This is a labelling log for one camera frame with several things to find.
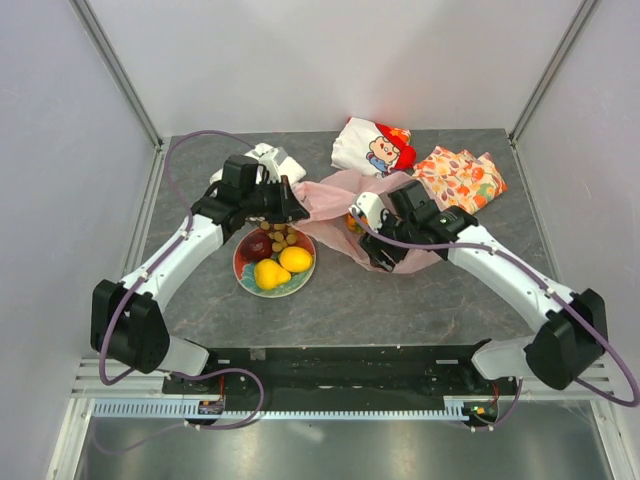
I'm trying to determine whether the cartoon print folded cloth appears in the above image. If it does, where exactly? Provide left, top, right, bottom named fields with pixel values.
left=331, top=117, right=417, bottom=177

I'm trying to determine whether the dark red fake fruit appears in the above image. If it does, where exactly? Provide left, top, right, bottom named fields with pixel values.
left=239, top=232, right=273, bottom=263

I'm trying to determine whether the yellow fake pear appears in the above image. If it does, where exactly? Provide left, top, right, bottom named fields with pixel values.
left=254, top=259, right=292, bottom=291

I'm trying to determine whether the red teal floral plate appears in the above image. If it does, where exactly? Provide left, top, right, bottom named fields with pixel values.
left=233, top=221, right=316, bottom=298

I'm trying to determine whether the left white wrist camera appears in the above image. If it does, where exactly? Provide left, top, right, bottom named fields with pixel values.
left=245, top=143, right=289, bottom=178

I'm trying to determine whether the white folded towel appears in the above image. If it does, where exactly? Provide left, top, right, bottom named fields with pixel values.
left=208, top=142, right=307, bottom=186

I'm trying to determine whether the red fake apple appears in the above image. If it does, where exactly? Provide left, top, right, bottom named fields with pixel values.
left=345, top=214, right=365, bottom=235

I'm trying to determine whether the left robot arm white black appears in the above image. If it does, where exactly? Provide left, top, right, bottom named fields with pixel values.
left=90, top=148, right=309, bottom=393

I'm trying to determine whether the brown longan bunch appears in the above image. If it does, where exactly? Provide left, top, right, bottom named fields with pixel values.
left=259, top=221, right=298, bottom=253

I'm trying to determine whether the orange floral folded cloth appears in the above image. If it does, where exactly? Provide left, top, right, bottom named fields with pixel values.
left=412, top=146, right=508, bottom=214

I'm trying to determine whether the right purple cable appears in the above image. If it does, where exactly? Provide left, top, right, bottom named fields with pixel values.
left=349, top=209, right=639, bottom=433

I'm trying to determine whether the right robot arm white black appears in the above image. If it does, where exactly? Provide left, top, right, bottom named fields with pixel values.
left=350, top=181, right=607, bottom=394

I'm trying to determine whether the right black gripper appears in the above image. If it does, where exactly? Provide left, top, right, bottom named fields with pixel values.
left=358, top=204, right=417, bottom=273

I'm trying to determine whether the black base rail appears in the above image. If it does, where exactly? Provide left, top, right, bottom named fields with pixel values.
left=163, top=345, right=517, bottom=402

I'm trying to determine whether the yellow fake lemon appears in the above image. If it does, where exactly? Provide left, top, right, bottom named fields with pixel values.
left=278, top=246, right=314, bottom=273

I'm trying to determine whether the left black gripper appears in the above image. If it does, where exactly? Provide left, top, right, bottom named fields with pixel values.
left=242, top=175, right=309, bottom=225

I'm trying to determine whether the pink plastic bag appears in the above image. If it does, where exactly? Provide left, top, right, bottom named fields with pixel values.
left=291, top=168, right=451, bottom=276

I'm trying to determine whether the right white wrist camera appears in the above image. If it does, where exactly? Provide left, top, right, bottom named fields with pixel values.
left=349, top=192, right=389, bottom=233

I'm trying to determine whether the grey cable duct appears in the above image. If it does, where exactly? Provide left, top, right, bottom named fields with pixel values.
left=92, top=398, right=471, bottom=421

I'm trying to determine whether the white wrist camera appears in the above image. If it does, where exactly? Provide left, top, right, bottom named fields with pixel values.
left=245, top=143, right=289, bottom=178
left=349, top=192, right=389, bottom=233

